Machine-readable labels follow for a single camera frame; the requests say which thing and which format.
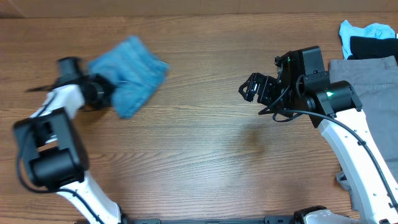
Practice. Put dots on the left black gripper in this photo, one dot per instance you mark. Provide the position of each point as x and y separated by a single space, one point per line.
111 87

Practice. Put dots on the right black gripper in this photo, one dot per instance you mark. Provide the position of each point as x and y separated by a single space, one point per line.
265 82

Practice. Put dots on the light blue denim jeans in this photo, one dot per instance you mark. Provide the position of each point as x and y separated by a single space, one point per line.
135 72

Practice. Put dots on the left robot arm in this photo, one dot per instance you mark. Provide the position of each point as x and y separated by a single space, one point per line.
51 157

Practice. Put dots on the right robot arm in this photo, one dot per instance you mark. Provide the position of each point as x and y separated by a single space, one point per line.
303 86

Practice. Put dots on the black garment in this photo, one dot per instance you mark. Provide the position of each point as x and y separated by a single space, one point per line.
368 48

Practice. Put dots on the grey trousers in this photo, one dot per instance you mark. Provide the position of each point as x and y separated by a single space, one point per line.
375 82

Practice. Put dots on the light blue cloth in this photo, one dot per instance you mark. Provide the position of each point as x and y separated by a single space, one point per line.
375 30

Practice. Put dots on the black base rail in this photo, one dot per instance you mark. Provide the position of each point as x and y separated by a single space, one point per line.
278 219

